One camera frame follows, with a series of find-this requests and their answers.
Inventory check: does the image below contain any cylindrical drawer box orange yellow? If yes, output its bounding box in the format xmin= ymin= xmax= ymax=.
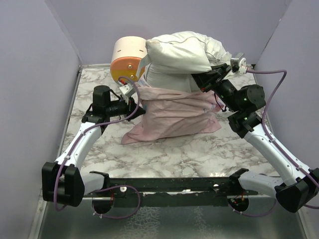
xmin=110 ymin=36 xmax=147 ymax=84

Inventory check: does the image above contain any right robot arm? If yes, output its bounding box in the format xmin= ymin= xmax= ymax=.
xmin=192 ymin=64 xmax=319 ymax=213

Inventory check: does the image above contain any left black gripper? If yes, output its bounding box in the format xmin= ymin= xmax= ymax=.
xmin=106 ymin=95 xmax=146 ymax=121

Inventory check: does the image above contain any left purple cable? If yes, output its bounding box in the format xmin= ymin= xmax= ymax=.
xmin=54 ymin=76 xmax=142 ymax=220

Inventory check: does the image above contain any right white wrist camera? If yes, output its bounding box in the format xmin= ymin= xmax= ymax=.
xmin=230 ymin=53 xmax=248 ymax=74

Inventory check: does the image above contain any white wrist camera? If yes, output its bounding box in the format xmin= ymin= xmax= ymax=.
xmin=119 ymin=84 xmax=136 ymax=105
xmin=230 ymin=53 xmax=248 ymax=74

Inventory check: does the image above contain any pink purple printed pillowcase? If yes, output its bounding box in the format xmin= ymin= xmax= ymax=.
xmin=121 ymin=86 xmax=221 ymax=144

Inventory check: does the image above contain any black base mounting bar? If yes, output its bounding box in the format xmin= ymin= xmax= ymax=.
xmin=84 ymin=177 xmax=258 ymax=208

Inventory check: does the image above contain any white pillow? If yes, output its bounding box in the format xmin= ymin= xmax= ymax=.
xmin=138 ymin=31 xmax=232 ymax=93

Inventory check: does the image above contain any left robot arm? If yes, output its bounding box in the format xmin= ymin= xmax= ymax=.
xmin=41 ymin=83 xmax=145 ymax=207

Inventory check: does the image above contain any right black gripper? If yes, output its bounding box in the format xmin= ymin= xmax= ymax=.
xmin=188 ymin=63 xmax=241 ymax=113

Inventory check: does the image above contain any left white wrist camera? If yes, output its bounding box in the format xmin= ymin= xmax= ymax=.
xmin=119 ymin=84 xmax=136 ymax=105

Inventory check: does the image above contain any aluminium frame rail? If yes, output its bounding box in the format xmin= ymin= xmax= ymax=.
xmin=27 ymin=195 xmax=53 ymax=239

